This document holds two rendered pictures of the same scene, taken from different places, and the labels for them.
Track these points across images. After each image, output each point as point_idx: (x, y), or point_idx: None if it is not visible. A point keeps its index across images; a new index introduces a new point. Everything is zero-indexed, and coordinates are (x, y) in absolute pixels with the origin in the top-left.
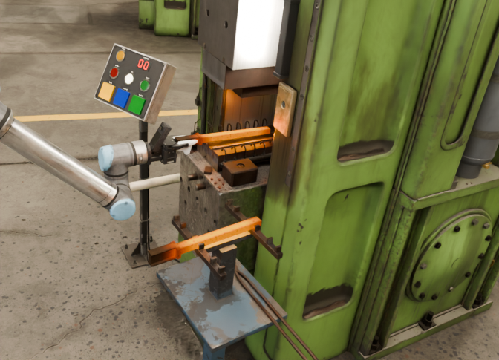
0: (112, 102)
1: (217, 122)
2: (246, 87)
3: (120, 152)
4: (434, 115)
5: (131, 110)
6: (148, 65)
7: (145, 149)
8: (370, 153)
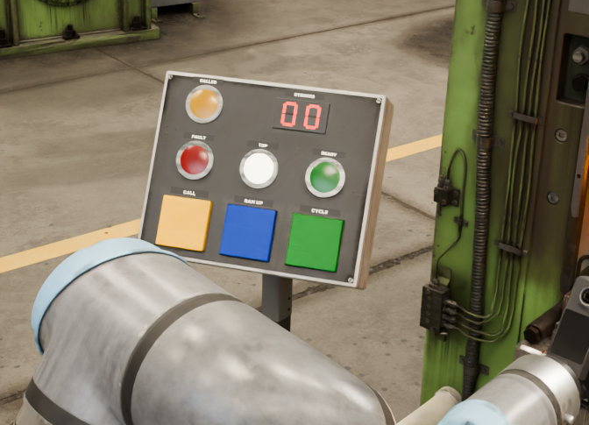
0: (216, 253)
1: (549, 241)
2: None
3: (526, 417)
4: None
5: (301, 262)
6: (322, 115)
7: (572, 383)
8: None
